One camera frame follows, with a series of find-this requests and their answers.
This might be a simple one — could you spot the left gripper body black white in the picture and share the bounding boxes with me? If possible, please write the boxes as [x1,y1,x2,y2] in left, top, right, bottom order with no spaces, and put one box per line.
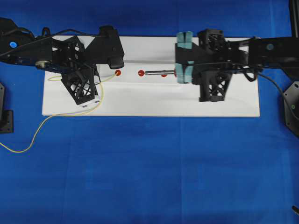
[50,36,100,106]

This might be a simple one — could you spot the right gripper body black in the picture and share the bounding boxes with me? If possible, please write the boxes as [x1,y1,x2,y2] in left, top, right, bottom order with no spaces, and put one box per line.
[198,29,249,102]

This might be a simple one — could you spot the yellow solder wire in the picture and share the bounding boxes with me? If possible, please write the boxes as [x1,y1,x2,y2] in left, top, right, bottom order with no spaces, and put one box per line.
[0,72,117,154]

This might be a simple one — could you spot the orange handled soldering iron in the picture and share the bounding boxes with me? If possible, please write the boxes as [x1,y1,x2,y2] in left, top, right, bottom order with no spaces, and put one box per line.
[137,70,175,77]

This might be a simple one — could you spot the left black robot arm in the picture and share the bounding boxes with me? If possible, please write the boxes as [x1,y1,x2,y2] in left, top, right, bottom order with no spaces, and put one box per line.
[0,18,99,107]

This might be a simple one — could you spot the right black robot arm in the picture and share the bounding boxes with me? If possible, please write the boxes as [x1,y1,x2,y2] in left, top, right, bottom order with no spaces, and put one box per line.
[192,29,299,102]

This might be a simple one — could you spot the small white raised plate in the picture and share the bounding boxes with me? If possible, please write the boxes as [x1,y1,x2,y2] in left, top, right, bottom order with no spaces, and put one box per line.
[97,60,177,84]

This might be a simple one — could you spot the large white base board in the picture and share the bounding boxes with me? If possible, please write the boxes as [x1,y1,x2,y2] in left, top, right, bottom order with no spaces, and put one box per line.
[42,35,261,118]

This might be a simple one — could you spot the blue table cloth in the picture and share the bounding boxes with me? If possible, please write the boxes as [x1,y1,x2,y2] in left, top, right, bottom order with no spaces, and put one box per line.
[0,0,299,224]

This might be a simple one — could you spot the right camera black cable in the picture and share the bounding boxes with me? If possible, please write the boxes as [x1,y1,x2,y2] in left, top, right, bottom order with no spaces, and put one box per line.
[193,61,264,82]

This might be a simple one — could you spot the camera black cable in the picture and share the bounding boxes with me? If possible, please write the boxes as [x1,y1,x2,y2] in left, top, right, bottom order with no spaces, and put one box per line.
[0,28,103,58]
[193,61,264,82]

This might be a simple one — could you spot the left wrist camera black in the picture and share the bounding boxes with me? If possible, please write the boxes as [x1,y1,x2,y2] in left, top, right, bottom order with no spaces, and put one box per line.
[85,26,124,69]

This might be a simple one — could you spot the left camera black cable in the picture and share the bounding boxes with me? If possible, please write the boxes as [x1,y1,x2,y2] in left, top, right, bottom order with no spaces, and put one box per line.
[0,28,103,58]

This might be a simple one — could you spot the black soldering iron power cord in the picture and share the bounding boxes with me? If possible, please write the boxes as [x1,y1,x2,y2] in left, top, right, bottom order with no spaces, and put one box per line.
[256,71,299,110]

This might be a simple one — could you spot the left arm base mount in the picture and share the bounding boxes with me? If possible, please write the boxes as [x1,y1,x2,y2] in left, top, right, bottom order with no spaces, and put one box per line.
[0,84,14,134]

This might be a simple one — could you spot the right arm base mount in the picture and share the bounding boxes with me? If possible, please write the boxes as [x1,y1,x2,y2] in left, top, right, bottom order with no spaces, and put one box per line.
[280,81,299,138]

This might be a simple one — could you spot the black aluminium frame post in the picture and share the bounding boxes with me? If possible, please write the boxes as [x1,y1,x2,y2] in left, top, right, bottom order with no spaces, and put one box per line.
[289,0,299,38]

